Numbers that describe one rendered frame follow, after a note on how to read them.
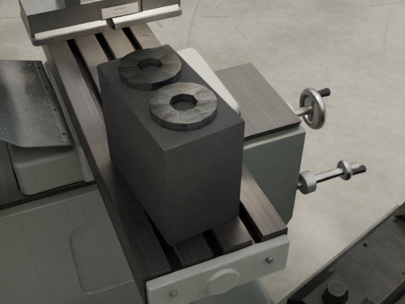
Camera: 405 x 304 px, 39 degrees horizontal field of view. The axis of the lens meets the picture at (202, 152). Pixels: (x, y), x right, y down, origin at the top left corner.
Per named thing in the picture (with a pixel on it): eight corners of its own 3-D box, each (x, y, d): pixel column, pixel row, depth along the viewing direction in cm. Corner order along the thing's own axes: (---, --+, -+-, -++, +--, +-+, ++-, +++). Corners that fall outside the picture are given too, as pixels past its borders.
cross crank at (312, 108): (312, 110, 164) (317, 75, 156) (334, 134, 156) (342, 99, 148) (263, 123, 159) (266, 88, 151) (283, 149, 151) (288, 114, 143)
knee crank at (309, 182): (357, 164, 160) (361, 148, 156) (370, 178, 156) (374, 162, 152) (289, 186, 154) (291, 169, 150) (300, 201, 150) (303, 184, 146)
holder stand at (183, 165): (172, 134, 100) (168, 34, 87) (240, 216, 86) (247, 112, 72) (109, 157, 96) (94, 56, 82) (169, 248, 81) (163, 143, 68)
